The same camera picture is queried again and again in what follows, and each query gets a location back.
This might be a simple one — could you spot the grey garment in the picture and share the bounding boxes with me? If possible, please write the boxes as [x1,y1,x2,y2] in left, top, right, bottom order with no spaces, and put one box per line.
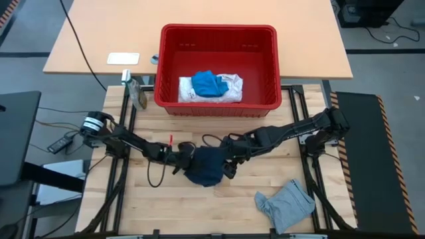
[254,179,316,235]

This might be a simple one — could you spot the black floor cable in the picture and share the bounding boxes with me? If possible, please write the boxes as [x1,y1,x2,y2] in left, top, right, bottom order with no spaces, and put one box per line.
[364,16,421,45]

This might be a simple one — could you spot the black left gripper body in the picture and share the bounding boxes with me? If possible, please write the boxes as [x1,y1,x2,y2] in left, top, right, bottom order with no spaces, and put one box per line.
[177,142,197,169]

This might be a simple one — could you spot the black equipment cabinet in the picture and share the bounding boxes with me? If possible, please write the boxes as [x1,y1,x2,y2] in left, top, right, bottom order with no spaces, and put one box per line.
[335,0,406,29]

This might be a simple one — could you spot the white garment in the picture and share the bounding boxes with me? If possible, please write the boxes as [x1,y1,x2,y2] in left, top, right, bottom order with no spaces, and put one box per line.
[177,73,244,104]

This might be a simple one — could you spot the black cable across beige table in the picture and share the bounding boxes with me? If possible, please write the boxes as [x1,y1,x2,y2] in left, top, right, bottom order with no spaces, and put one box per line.
[59,0,108,92]

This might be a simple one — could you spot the black aluminium rig frame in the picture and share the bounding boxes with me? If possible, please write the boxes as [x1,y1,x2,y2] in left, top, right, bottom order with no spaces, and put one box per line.
[76,84,359,239]

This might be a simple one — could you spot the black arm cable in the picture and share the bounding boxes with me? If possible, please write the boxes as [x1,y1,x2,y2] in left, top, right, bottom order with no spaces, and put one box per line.
[146,145,167,189]
[201,133,230,149]

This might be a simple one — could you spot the bright blue garment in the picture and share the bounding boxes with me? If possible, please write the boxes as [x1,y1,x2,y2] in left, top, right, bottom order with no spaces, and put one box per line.
[191,70,230,98]

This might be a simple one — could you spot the black desk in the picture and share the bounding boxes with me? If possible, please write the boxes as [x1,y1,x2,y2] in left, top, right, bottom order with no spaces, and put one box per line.
[0,91,43,187]

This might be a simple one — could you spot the dark navy garment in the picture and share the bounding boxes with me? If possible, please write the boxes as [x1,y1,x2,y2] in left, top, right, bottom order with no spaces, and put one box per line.
[183,145,230,188]

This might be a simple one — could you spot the clear spray cleaner bottle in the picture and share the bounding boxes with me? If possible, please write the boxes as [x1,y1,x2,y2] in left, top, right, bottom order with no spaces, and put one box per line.
[121,68,149,111]

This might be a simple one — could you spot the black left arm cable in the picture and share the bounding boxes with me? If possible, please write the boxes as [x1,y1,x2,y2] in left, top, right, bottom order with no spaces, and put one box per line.
[146,145,167,189]

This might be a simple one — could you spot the red plastic laundry basket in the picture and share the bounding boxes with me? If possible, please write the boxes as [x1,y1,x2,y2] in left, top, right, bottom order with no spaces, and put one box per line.
[153,23,283,118]

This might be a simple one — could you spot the striped mat edge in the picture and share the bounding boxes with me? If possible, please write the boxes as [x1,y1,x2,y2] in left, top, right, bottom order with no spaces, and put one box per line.
[0,0,21,29]

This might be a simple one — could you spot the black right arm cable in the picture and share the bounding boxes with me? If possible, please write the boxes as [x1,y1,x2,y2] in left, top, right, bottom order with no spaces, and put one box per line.
[201,133,230,149]

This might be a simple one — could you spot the black power adapter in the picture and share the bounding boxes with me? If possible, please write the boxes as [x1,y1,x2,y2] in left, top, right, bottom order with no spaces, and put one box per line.
[46,135,74,155]

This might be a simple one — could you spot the black bar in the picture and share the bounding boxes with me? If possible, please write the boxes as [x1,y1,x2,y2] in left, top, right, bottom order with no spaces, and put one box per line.
[20,161,86,194]

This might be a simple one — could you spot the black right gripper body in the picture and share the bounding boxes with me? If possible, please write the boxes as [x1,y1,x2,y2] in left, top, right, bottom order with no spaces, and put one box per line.
[227,134,256,162]

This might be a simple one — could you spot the black hazard-striped floor mat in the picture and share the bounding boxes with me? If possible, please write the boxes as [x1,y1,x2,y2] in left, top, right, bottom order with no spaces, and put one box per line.
[329,91,419,235]

